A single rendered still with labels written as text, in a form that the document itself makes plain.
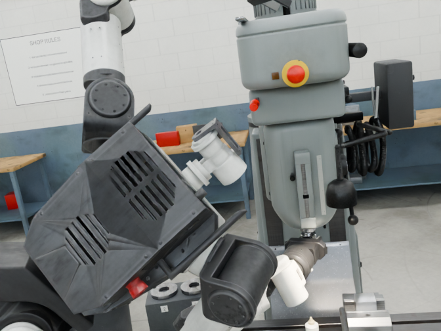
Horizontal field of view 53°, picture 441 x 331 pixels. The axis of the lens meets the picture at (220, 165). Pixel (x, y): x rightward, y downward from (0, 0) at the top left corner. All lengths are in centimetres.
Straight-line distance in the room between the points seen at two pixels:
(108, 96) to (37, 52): 536
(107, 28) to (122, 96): 20
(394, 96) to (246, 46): 62
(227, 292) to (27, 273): 36
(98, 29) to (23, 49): 530
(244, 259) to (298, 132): 46
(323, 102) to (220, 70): 440
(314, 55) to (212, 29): 451
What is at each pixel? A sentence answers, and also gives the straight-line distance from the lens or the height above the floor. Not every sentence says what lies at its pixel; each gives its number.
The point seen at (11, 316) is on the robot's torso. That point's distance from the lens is 95.
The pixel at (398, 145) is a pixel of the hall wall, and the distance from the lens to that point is 577.
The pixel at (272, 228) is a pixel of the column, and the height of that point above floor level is 114.
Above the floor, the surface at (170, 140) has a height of 95.
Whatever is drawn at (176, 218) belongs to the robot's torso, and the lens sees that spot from 72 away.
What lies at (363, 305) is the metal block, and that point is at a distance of 149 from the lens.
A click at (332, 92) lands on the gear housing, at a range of 116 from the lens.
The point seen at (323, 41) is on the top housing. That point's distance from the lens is 106.
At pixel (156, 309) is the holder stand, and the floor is 107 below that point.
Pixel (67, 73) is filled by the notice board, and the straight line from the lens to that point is 608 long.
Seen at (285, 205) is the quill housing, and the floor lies 140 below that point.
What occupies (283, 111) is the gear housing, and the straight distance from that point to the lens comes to 116.
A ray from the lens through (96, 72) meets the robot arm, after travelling 99.
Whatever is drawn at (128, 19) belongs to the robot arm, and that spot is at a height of 193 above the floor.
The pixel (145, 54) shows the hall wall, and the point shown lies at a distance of 571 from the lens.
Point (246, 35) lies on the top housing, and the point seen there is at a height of 186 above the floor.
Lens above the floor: 183
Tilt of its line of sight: 14 degrees down
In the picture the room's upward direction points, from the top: 8 degrees counter-clockwise
